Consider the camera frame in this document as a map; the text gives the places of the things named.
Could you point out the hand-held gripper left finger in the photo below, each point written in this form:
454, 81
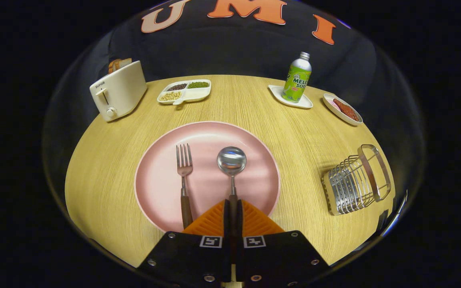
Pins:
226, 218

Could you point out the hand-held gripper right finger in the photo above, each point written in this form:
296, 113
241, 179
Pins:
239, 218

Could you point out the pink round plate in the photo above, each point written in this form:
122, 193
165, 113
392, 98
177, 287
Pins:
158, 180

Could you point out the white divided bean dish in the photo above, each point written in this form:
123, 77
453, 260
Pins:
198, 94

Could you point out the white square coaster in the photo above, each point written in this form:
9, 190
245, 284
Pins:
304, 104

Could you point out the white oval plate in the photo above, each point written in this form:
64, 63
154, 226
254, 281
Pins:
334, 112

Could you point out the pink ham slices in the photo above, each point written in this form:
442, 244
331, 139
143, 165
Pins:
336, 105

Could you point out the green soda bottle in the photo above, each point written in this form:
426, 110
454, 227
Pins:
296, 80

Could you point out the brown meat patty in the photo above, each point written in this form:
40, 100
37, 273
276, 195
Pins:
346, 110

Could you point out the cream toaster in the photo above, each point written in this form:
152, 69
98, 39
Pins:
122, 92

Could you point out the toasted bread slices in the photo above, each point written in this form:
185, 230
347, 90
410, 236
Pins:
118, 64

